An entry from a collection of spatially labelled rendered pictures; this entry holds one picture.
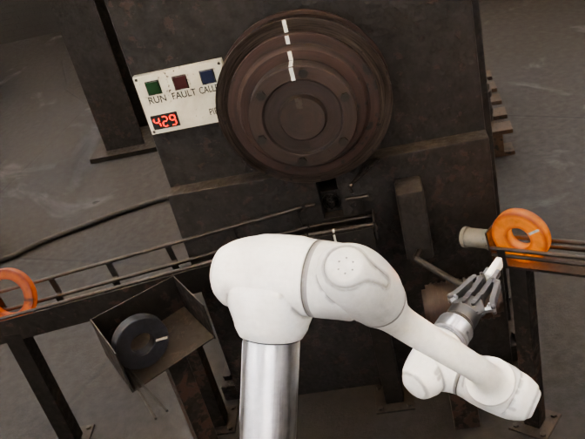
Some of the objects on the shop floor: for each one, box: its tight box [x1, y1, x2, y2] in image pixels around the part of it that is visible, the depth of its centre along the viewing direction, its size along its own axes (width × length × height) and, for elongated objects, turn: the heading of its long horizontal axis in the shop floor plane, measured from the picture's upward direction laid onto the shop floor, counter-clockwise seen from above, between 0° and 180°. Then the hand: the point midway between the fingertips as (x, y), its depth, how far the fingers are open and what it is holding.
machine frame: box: [104, 0, 518, 401], centre depth 254 cm, size 73×108×176 cm
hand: (494, 270), depth 191 cm, fingers closed
